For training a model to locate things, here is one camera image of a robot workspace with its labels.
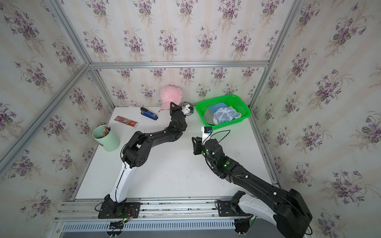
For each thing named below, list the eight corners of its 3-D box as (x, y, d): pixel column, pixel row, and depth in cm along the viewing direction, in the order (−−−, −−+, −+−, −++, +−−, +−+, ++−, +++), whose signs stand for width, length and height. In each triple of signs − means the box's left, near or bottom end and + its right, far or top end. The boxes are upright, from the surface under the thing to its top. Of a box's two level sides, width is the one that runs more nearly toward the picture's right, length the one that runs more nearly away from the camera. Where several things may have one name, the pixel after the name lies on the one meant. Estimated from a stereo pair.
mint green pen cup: (101, 151, 97) (87, 136, 83) (106, 139, 103) (94, 124, 89) (118, 151, 97) (106, 136, 83) (122, 139, 103) (112, 124, 89)
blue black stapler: (139, 113, 118) (138, 109, 115) (143, 109, 120) (142, 106, 118) (155, 121, 113) (154, 117, 110) (159, 117, 115) (158, 114, 112)
